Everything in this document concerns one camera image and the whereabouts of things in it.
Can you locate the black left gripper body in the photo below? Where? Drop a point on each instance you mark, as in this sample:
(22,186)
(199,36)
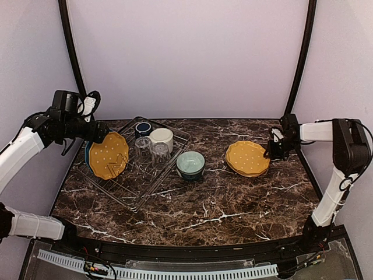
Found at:
(90,135)

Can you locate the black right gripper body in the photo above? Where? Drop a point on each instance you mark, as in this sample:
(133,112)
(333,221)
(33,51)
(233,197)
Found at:
(280,150)

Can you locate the blue polka dot plate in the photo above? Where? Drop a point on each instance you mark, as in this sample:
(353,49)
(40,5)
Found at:
(87,150)

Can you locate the yellow polka dot plate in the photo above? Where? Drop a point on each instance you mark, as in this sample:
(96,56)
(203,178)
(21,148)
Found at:
(108,159)

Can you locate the dark blue ceramic mug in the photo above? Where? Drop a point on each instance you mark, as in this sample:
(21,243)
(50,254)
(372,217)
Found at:
(143,129)

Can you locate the white ribbed ceramic mug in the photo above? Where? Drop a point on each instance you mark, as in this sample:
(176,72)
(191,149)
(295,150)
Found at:
(162,135)

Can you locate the clear plastic tumbler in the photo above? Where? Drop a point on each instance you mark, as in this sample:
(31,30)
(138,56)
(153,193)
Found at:
(160,154)

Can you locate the green ribbed ceramic bowl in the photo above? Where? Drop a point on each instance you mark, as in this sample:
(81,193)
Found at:
(190,165)

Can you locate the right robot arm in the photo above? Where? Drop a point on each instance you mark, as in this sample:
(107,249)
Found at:
(352,156)

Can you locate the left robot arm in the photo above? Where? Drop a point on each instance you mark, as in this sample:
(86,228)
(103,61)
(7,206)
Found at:
(38,132)

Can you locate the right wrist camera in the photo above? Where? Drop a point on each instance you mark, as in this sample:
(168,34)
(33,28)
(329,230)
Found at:
(276,134)

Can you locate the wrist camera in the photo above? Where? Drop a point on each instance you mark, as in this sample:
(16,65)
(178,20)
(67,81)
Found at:
(276,134)
(67,105)

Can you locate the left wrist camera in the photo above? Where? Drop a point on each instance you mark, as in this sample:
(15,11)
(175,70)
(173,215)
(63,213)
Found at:
(67,105)

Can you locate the wire dish rack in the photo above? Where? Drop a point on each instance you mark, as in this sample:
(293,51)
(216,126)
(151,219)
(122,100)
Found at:
(140,179)

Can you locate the black aluminium front rail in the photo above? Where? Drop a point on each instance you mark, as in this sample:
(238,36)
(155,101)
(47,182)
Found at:
(119,253)

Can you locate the white slotted cable duct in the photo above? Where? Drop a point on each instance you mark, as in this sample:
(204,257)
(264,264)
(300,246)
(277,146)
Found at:
(160,270)

